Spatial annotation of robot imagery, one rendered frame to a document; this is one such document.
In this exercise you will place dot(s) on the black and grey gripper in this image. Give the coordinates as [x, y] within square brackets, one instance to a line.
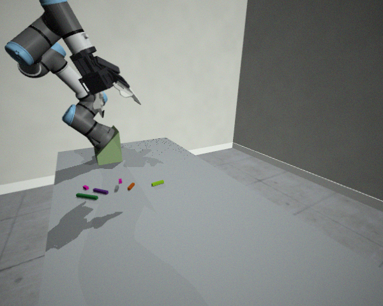
[102, 79]

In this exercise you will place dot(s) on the purple rod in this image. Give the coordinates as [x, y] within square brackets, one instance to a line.
[100, 191]

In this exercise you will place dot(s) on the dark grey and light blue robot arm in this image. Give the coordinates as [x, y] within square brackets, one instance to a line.
[36, 53]

